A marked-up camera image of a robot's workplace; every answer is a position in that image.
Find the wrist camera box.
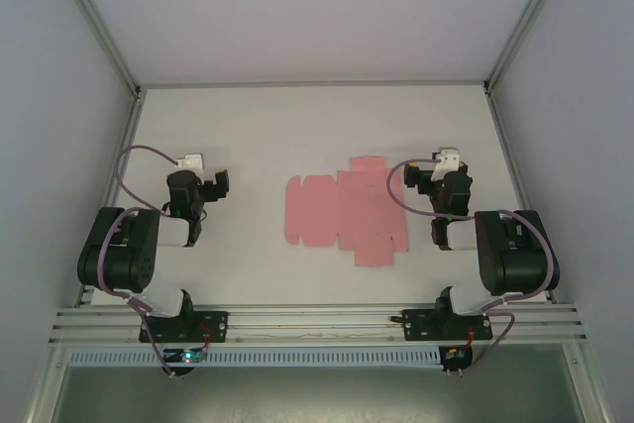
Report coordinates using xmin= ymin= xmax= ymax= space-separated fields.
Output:
xmin=430 ymin=146 xmax=462 ymax=184
xmin=176 ymin=153 xmax=206 ymax=171

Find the aluminium frame crossbar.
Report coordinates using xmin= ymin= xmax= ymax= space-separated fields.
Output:
xmin=138 ymin=78 xmax=489 ymax=90

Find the pink paper box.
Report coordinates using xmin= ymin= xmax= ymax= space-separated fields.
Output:
xmin=284 ymin=155 xmax=411 ymax=269

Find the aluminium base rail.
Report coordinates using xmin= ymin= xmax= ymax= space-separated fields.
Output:
xmin=47 ymin=302 xmax=590 ymax=348

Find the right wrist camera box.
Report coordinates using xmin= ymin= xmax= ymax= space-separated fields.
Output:
xmin=430 ymin=146 xmax=462 ymax=184

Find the white slotted cable duct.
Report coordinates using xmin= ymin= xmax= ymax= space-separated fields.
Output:
xmin=66 ymin=347 xmax=445 ymax=370

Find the aluminium table side rail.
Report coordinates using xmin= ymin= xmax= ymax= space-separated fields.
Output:
xmin=487 ymin=90 xmax=559 ymax=305
xmin=73 ymin=90 xmax=145 ymax=308

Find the aluminium frame post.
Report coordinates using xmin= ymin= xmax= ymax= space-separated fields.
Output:
xmin=24 ymin=343 xmax=70 ymax=423
xmin=482 ymin=0 xmax=571 ymax=97
xmin=47 ymin=0 xmax=145 ymax=100
xmin=562 ymin=341 xmax=613 ymax=423

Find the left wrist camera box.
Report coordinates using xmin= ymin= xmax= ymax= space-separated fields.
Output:
xmin=176 ymin=153 xmax=206 ymax=171

